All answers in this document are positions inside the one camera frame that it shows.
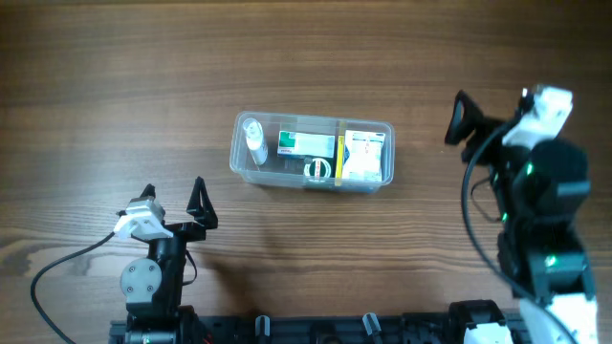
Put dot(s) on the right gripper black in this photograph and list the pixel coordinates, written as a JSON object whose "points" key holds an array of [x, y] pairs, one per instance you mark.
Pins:
{"points": [[472, 119]]}

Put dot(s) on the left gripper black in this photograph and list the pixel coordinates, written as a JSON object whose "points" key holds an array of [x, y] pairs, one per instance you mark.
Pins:
{"points": [[203, 213]]}

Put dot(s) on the white spray bottle clear cap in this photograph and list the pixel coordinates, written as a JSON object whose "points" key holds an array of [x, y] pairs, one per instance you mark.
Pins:
{"points": [[255, 140]]}

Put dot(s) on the white plaster box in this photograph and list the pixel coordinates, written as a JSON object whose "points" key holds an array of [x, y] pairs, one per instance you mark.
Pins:
{"points": [[362, 156]]}

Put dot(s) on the white green medicine box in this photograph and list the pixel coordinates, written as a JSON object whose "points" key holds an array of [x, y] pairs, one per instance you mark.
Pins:
{"points": [[296, 144]]}

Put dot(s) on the blue VapoDrops lozenge box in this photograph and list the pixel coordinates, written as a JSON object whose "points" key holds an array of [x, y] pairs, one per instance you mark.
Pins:
{"points": [[339, 160]]}

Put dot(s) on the small green square box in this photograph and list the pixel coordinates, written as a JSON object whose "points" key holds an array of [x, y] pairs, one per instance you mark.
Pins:
{"points": [[317, 170]]}

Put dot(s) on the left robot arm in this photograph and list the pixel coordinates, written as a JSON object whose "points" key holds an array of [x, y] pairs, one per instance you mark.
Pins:
{"points": [[153, 285]]}

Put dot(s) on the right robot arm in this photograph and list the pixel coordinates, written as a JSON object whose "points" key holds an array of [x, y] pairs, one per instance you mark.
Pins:
{"points": [[539, 182]]}

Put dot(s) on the clear plastic container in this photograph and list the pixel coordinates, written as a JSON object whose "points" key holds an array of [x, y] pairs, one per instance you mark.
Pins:
{"points": [[288, 171]]}

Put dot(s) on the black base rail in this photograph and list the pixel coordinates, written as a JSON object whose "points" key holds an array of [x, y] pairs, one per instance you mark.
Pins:
{"points": [[474, 326]]}

